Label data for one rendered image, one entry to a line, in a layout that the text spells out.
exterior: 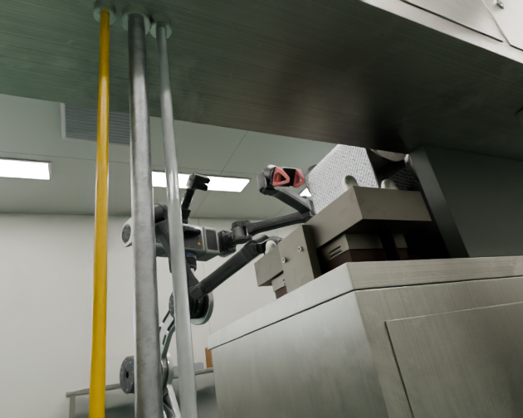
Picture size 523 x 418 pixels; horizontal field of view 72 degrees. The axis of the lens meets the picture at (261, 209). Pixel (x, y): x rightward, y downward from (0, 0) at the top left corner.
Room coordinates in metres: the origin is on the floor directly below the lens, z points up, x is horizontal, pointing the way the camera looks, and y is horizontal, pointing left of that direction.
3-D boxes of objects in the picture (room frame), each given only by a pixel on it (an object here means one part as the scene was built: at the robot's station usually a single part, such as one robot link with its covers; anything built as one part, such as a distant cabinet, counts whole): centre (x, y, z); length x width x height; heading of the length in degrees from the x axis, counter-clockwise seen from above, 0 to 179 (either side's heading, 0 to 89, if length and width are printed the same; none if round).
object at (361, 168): (0.84, -0.21, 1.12); 0.23 x 0.01 x 0.18; 30
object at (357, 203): (0.75, -0.12, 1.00); 0.40 x 0.16 x 0.06; 30
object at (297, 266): (0.69, -0.05, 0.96); 0.10 x 0.03 x 0.11; 30
